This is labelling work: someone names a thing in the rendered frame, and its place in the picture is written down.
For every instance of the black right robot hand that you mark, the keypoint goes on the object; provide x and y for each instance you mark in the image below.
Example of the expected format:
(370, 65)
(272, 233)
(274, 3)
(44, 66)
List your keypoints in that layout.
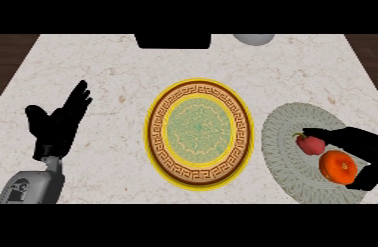
(357, 141)

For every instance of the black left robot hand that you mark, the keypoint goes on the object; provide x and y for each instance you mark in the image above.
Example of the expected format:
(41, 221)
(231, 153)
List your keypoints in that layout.
(60, 124)

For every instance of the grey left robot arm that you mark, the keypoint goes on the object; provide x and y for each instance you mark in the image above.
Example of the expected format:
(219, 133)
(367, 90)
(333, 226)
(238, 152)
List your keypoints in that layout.
(35, 186)

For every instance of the orange squash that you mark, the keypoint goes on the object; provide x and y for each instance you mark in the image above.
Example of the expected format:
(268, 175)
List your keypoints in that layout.
(337, 167)

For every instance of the grey woven round placemat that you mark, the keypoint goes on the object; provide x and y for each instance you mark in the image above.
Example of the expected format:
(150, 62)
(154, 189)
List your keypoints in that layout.
(290, 157)

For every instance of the yellow patterned round plate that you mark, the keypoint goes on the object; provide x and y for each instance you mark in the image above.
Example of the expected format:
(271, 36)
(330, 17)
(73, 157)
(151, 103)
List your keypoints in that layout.
(199, 134)

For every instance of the red apple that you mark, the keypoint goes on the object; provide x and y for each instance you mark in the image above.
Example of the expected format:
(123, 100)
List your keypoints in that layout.
(311, 145)

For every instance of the black box appliance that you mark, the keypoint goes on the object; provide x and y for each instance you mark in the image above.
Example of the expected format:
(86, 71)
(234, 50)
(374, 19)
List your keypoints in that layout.
(173, 41)

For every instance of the grey round bowl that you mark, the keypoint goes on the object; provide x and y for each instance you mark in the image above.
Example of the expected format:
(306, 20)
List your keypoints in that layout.
(253, 38)

